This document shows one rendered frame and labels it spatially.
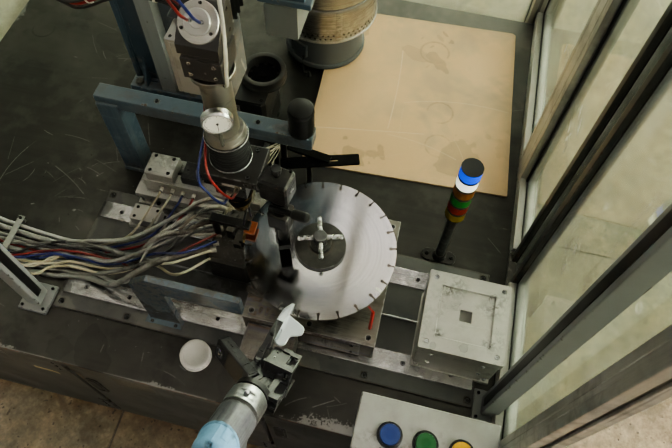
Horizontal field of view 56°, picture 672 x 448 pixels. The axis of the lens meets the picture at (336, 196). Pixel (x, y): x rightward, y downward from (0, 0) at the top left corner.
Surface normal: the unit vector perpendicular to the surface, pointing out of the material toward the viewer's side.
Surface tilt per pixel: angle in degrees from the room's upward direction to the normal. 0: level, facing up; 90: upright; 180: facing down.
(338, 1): 90
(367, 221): 0
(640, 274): 90
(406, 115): 0
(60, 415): 0
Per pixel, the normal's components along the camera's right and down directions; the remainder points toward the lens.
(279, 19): -0.23, 0.84
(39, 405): 0.02, -0.51
